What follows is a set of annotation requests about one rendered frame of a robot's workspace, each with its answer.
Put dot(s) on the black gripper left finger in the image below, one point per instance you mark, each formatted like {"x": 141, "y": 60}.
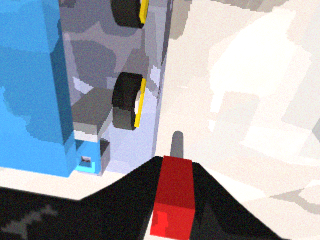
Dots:
{"x": 119, "y": 211}

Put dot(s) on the red-headed pin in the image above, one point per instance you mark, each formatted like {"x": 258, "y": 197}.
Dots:
{"x": 174, "y": 204}

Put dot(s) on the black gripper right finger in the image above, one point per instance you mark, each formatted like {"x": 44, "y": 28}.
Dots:
{"x": 218, "y": 214}

